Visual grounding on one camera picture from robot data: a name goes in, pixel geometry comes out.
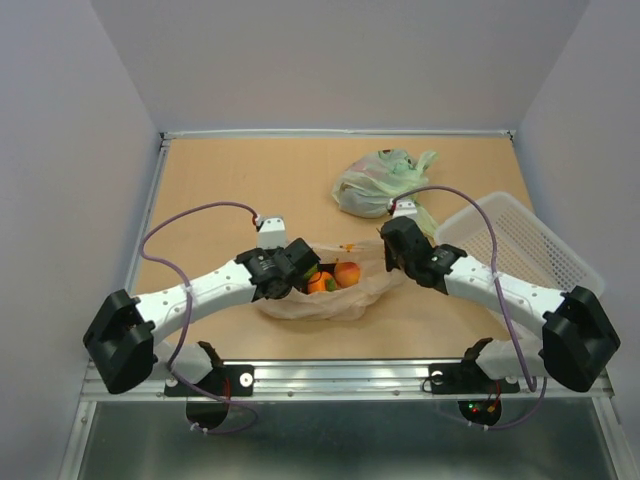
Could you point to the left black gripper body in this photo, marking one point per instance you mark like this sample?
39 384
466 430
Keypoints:
286 291

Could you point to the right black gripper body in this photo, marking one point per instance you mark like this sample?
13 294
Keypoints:
394 262

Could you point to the orange fruit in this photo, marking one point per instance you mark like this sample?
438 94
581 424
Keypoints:
328 284

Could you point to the white banana-print plastic bag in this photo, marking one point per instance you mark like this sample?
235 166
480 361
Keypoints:
344 304

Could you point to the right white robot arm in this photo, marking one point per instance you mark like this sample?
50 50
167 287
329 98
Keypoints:
576 337

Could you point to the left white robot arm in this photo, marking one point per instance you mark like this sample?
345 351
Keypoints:
127 336

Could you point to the green tied plastic bag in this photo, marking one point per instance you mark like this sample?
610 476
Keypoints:
367 186

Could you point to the green apple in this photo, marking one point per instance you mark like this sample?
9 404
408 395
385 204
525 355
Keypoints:
317 276

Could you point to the red yellow peach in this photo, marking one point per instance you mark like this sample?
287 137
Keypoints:
347 274

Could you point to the white plastic mesh basket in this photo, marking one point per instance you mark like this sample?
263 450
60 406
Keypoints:
526 248

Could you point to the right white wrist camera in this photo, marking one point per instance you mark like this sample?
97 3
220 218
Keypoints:
403 207

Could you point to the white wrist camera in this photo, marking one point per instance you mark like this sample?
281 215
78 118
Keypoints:
271 232
403 207

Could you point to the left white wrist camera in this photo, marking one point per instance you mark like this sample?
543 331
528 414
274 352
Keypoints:
271 232

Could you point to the aluminium front rail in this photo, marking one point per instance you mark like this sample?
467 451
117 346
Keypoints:
325 380

